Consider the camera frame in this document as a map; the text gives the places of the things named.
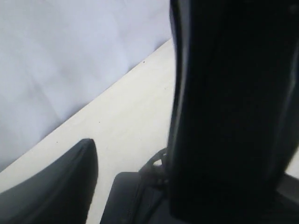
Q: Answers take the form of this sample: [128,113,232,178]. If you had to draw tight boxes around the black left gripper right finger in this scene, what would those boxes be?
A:
[278,174,299,224]

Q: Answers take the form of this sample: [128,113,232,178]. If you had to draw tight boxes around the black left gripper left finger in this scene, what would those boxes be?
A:
[0,139,98,224]

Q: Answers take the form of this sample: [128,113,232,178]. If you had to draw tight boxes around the black plastic tool case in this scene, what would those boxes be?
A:
[101,0,299,224]

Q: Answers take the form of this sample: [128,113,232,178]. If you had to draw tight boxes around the black braided rope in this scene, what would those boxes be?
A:
[137,148,169,185]

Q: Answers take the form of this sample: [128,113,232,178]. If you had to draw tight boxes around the white backdrop curtain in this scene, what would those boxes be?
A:
[0,0,171,169]

